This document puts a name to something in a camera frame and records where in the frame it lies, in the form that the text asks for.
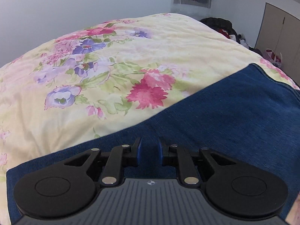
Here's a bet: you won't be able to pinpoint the dark clothes pile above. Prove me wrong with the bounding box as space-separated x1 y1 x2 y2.
200 17 262 56

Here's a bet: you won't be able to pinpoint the floral yellow bed quilt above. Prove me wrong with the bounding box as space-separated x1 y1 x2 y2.
1 14 296 224

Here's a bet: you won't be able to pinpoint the blue denim jeans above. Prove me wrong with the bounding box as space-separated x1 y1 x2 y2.
7 64 299 223

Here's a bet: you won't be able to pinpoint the pink bag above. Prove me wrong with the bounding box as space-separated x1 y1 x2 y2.
262 49 283 68

